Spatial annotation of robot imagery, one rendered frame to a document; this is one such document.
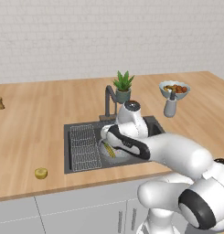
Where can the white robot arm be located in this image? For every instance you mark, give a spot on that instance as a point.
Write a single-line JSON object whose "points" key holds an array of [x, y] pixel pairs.
{"points": [[177, 155]]}

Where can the white bowl of fruit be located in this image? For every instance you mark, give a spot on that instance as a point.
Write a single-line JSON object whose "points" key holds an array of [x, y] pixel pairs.
{"points": [[175, 90]]}

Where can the grey false drawer front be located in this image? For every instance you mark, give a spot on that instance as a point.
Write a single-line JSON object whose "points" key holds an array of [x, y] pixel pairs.
{"points": [[86, 196]]}

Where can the brown pepper mill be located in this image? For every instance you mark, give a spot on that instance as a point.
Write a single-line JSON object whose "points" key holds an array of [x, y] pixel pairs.
{"points": [[0, 103]]}

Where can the dark grey sink faucet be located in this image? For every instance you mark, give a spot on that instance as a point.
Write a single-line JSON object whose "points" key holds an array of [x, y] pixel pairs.
{"points": [[108, 100]]}

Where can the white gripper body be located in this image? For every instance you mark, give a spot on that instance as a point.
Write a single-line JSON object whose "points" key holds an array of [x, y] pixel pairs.
{"points": [[105, 133]]}

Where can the green potted plant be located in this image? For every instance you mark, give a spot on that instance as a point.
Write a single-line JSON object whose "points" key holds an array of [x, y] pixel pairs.
{"points": [[123, 85]]}

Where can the grey cupboard door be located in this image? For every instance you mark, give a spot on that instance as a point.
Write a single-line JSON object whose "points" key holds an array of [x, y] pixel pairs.
{"points": [[17, 228], [141, 218], [83, 221]]}

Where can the dark grey sink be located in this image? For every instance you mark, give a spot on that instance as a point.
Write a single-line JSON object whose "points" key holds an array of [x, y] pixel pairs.
{"points": [[86, 120]]}

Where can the yellow banana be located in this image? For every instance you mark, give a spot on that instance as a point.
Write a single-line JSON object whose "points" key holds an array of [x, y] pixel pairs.
{"points": [[110, 150]]}

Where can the yellow-green kiwi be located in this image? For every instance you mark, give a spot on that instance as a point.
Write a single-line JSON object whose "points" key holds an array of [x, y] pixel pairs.
{"points": [[41, 173]]}

